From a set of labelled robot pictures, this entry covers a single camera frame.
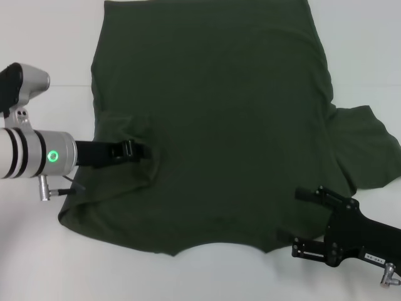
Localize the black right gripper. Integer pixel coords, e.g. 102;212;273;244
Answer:
291;185;401;269

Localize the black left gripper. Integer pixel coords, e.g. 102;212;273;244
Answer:
74;139;154;169

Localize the dark green t-shirt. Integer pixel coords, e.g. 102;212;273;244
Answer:
57;0;398;258

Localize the thin dark cable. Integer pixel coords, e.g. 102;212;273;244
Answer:
61;174;87;192

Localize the silver cable connector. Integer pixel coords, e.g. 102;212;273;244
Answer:
38;174;75;202
378;262;401;288

